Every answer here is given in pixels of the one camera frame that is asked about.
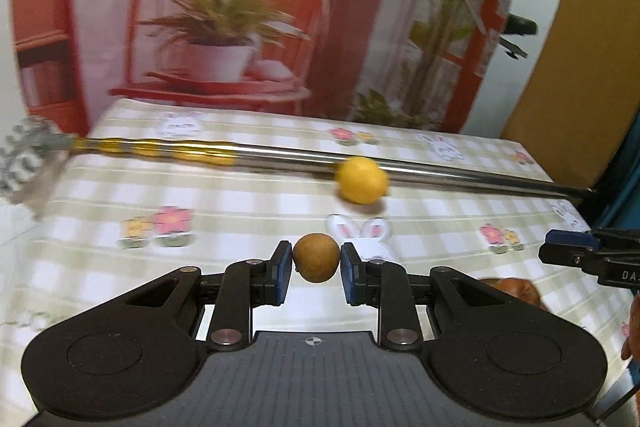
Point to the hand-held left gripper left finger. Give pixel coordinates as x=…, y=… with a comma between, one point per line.
x=282, y=273

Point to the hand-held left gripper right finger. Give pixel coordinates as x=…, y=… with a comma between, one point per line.
x=350, y=274

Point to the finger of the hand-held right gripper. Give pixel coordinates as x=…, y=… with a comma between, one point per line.
x=565, y=255
x=570, y=238

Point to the small brown longan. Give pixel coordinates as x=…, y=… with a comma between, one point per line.
x=316, y=257

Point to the red-brown tomato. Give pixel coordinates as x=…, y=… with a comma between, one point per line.
x=515, y=291

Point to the teal cloth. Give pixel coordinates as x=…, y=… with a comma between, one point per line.
x=622, y=187

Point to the yellow lemon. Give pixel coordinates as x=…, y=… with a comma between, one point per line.
x=362, y=180

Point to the checked tablecloth with rabbit print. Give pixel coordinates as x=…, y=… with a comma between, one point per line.
x=225, y=197

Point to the brown wooden board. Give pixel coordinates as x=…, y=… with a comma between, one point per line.
x=590, y=57

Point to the black office chair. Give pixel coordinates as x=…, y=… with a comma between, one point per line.
x=520, y=29

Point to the printed room scene backdrop cloth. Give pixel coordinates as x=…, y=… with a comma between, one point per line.
x=350, y=7

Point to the grey white patterned object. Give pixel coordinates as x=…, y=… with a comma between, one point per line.
x=22, y=157

